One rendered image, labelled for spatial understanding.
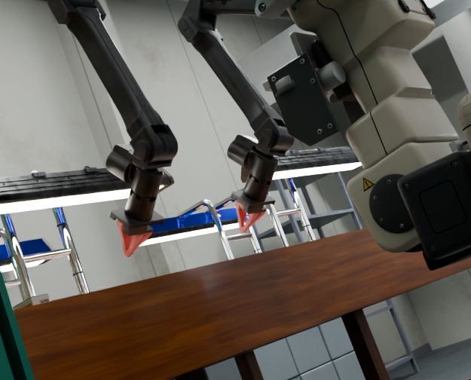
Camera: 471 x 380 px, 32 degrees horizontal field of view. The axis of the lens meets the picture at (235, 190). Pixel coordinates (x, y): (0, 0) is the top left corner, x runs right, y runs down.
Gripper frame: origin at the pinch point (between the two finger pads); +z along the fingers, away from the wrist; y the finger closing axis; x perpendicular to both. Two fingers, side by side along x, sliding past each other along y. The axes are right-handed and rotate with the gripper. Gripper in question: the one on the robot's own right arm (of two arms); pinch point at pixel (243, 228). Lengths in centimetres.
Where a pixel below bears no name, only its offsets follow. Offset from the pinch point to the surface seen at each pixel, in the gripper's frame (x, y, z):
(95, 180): -25.7, 27.2, -2.8
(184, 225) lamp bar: -60, -54, 40
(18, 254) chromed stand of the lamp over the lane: -30, 41, 17
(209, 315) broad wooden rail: 24.4, 37.2, 0.4
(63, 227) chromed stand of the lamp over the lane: -33.4, 26.1, 14.2
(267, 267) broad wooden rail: 19.8, 15.2, -3.7
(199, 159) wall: -271, -312, 134
